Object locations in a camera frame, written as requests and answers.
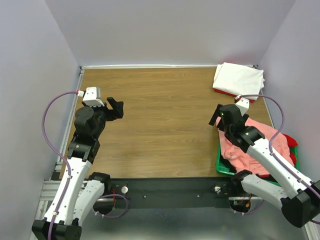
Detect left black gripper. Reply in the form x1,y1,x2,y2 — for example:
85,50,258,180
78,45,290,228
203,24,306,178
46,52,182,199
82,96,124,139

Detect pink t shirt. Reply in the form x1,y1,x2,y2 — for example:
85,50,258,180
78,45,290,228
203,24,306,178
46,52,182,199
218,118,301,183

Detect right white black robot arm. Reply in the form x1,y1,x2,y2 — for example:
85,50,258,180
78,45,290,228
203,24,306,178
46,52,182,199
209,103,320,228

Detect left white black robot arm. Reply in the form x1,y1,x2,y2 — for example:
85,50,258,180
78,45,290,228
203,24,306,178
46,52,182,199
31,97,129,240

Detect folded red t shirt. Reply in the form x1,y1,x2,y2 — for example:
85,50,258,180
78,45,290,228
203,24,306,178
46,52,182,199
212,87,258,104

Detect green plastic bin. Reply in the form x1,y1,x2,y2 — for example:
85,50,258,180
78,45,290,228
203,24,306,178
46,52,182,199
216,145,300,186

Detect folded white t shirt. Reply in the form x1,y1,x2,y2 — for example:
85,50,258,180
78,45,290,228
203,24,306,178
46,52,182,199
212,62,265,102

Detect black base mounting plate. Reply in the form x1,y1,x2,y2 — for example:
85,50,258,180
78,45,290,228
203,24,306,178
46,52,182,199
82,177,261,210

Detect crumpled red t shirt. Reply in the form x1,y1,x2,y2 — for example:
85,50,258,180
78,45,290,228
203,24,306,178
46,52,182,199
283,134,298,166

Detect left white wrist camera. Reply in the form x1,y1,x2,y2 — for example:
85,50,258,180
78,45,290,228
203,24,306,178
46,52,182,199
76,86,104,107

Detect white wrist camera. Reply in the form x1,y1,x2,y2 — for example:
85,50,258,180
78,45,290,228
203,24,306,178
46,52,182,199
234,95,250,116
76,86,104,107

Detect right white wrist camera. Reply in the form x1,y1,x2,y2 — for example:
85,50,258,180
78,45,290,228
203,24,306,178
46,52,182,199
234,95,250,116

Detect aluminium table frame rail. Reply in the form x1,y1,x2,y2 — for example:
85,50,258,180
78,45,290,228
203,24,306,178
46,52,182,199
29,66,86,240

